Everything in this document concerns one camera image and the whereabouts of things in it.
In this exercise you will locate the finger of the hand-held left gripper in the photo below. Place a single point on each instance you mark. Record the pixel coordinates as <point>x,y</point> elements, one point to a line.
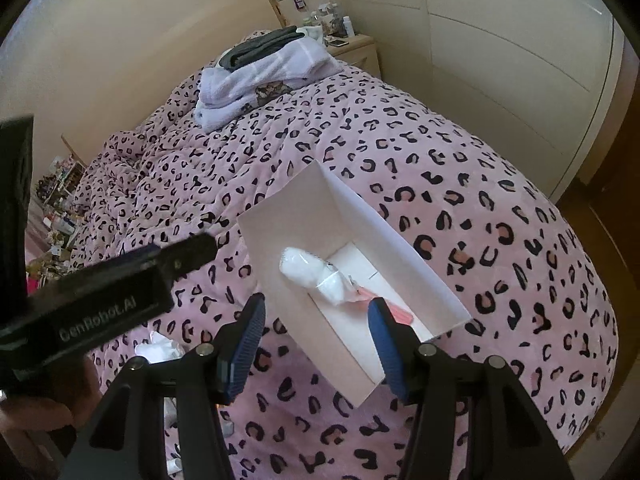
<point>187,256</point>

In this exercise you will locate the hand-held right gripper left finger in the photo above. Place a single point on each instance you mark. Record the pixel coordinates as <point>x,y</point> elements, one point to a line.
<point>245,345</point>

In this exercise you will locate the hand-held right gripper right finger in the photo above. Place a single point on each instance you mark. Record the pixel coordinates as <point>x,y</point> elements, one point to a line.
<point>390,355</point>

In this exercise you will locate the white cardboard box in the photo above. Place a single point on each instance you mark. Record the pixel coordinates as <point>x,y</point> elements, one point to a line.
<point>360,225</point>

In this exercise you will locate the person's left hand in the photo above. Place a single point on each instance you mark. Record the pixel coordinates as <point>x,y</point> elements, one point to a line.
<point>40,405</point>

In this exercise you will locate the pink plastic stick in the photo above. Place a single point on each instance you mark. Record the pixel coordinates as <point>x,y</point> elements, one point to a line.
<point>387,307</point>

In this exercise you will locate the crumpled white tissue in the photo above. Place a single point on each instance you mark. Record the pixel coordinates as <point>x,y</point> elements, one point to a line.
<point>160,349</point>

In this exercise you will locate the white wrapped bundle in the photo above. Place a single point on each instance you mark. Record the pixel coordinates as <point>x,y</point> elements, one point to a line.
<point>312,272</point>

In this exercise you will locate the cluttered shelf of small things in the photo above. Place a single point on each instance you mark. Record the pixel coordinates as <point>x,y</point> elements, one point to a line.
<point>57,210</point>

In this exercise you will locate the folded lavender towel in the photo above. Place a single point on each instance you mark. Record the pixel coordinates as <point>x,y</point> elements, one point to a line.
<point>280,75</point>

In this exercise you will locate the pink leopard print blanket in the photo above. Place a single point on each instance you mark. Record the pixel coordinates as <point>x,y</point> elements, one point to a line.
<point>450,160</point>

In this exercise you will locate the folded dark grey clothes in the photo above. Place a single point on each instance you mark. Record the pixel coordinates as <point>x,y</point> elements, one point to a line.
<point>260,47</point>

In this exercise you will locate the smartphone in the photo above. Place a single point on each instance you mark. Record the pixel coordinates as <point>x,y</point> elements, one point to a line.
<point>339,43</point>

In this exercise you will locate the beige nightstand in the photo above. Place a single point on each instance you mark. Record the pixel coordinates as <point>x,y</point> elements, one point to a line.
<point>362,55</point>

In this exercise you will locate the group of small bottles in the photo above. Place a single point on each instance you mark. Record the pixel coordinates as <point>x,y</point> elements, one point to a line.
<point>322,17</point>

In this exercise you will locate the wooden door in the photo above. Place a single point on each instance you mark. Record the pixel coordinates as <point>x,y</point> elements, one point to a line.
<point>607,185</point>

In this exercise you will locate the white bottle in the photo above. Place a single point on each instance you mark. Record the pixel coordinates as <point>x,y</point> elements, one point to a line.
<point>349,27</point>

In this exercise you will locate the white wardrobe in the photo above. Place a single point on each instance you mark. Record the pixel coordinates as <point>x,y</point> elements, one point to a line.
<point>475,50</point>

